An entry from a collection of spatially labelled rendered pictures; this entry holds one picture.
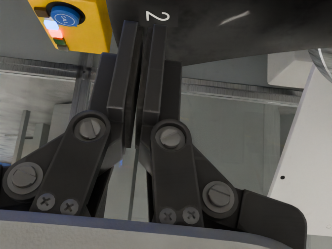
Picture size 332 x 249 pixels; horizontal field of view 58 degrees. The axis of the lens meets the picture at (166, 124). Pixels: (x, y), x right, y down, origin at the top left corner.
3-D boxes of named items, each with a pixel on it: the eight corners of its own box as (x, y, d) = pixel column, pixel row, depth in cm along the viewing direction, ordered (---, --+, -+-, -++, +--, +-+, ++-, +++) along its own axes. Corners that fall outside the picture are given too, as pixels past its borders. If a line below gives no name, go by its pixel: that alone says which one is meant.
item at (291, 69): (316, 58, 93) (317, 91, 90) (266, 52, 92) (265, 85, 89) (354, 28, 76) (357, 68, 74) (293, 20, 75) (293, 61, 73)
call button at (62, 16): (82, 20, 46) (81, 29, 46) (56, 16, 46) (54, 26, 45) (77, 3, 42) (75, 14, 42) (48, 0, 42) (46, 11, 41)
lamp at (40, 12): (50, 15, 45) (49, 18, 44) (38, 13, 44) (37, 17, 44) (46, 7, 43) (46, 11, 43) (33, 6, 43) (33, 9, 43)
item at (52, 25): (59, 27, 48) (58, 30, 48) (47, 25, 48) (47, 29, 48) (56, 20, 46) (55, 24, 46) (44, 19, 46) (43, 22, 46)
